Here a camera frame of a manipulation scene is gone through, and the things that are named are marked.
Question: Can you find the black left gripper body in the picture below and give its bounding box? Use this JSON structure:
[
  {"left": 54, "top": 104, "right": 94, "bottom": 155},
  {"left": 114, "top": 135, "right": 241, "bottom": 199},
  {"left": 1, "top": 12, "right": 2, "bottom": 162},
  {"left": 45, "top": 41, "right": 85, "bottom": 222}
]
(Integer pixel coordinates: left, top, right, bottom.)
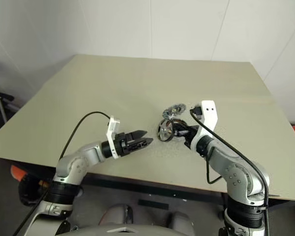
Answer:
[{"left": 114, "top": 132, "right": 134, "bottom": 156}]

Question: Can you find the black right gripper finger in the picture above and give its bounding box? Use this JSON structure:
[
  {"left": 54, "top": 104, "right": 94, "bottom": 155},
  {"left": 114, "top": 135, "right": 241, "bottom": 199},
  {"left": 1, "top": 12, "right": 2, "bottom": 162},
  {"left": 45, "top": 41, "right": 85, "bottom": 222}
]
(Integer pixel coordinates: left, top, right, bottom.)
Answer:
[
  {"left": 170, "top": 131, "right": 185, "bottom": 141},
  {"left": 172, "top": 121, "right": 188, "bottom": 131}
]

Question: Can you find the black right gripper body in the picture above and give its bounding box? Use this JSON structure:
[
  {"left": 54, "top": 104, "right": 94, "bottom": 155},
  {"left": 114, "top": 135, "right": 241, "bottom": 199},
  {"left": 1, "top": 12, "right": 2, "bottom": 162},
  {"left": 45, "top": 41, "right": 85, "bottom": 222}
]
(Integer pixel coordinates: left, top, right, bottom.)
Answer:
[{"left": 177, "top": 125, "right": 200, "bottom": 148}]

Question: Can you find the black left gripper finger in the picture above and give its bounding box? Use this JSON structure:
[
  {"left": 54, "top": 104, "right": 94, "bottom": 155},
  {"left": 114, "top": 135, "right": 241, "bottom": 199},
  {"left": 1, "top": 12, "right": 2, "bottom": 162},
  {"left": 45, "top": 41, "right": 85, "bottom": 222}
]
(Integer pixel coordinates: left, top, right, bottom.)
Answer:
[
  {"left": 128, "top": 138, "right": 154, "bottom": 152},
  {"left": 131, "top": 129, "right": 148, "bottom": 142}
]

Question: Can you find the stator with copper windings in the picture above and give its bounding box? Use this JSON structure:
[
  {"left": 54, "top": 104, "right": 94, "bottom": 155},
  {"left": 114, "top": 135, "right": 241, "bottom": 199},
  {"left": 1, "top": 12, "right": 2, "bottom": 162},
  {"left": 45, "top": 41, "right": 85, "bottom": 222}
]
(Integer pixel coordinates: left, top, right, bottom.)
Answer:
[{"left": 171, "top": 118, "right": 188, "bottom": 127}]

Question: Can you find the black rotor with silver spokes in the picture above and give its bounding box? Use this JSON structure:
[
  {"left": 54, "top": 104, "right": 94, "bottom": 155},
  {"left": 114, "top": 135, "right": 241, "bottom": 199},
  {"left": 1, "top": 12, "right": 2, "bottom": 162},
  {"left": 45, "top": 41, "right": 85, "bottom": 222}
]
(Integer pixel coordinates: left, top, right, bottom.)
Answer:
[{"left": 156, "top": 118, "right": 179, "bottom": 143}]

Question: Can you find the grey motor gear cover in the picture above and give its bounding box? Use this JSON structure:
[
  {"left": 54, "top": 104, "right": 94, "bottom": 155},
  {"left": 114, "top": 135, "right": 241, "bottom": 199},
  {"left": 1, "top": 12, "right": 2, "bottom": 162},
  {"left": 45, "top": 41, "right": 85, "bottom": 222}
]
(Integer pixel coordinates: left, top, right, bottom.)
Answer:
[{"left": 162, "top": 103, "right": 186, "bottom": 119}]

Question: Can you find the grey rounded robot foot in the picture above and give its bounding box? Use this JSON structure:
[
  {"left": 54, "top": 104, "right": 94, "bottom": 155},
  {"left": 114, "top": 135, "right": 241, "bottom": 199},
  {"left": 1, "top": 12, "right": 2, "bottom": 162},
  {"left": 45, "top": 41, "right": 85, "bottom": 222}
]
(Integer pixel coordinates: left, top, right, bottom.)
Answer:
[{"left": 99, "top": 203, "right": 134, "bottom": 233}]

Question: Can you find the dark rounded robot foot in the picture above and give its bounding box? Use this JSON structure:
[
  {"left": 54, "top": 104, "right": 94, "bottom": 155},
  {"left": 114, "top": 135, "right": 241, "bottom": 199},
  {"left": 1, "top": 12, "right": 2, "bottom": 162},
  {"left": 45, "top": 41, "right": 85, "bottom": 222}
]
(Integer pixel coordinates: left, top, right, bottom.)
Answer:
[{"left": 167, "top": 211, "right": 195, "bottom": 228}]

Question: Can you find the grey robot torso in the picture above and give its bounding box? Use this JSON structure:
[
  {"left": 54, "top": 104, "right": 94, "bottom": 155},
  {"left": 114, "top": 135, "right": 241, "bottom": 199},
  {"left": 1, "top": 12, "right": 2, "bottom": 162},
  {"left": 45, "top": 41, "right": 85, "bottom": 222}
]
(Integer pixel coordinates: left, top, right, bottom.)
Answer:
[{"left": 56, "top": 223, "right": 205, "bottom": 236}]

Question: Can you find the black and silver stand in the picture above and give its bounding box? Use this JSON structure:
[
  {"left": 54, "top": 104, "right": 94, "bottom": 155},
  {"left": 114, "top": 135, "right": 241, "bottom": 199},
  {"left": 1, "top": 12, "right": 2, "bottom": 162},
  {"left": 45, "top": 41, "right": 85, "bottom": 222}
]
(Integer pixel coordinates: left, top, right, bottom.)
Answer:
[{"left": 0, "top": 59, "right": 16, "bottom": 134}]

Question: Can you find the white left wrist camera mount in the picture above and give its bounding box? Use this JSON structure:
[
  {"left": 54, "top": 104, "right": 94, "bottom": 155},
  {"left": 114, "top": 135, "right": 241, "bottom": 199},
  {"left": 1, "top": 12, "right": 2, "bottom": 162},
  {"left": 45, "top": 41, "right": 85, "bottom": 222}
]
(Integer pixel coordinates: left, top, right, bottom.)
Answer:
[{"left": 105, "top": 115, "right": 121, "bottom": 161}]

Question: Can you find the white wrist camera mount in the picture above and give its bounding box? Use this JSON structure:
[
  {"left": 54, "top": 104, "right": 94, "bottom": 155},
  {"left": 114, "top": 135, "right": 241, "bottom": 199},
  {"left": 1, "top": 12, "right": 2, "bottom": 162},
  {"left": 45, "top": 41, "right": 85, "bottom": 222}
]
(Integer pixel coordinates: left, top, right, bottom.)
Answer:
[
  {"left": 189, "top": 99, "right": 218, "bottom": 151},
  {"left": 105, "top": 115, "right": 121, "bottom": 161}
]

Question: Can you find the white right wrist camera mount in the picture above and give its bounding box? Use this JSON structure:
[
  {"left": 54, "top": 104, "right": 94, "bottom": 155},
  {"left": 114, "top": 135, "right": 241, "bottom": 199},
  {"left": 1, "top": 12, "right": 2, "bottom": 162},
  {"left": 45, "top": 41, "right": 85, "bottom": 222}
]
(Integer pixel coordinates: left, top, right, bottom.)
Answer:
[{"left": 189, "top": 99, "right": 218, "bottom": 151}]

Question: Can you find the black table frame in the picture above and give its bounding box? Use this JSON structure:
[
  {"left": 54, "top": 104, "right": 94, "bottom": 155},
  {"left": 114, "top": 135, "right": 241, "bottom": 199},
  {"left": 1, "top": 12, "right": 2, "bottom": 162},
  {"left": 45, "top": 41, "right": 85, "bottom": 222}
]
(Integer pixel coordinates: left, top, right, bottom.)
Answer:
[{"left": 0, "top": 157, "right": 295, "bottom": 215}]

